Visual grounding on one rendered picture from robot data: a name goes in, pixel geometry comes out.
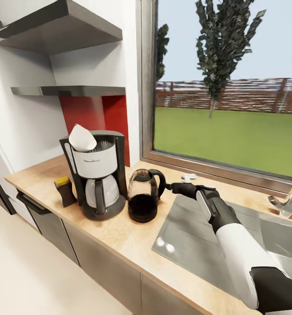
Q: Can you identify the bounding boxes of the electric kettle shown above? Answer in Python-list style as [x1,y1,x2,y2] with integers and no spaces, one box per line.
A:
[127,169,166,223]

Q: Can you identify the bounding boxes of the paper coffee filter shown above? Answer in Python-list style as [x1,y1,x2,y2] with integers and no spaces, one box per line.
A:
[69,124,97,153]

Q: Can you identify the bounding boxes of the bottle of coffee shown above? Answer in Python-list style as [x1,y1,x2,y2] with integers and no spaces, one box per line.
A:
[54,176,77,208]

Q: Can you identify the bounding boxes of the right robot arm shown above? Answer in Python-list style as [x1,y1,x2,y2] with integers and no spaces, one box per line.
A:
[164,173,292,315]

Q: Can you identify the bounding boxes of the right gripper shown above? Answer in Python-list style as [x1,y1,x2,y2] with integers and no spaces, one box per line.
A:
[164,182,191,197]

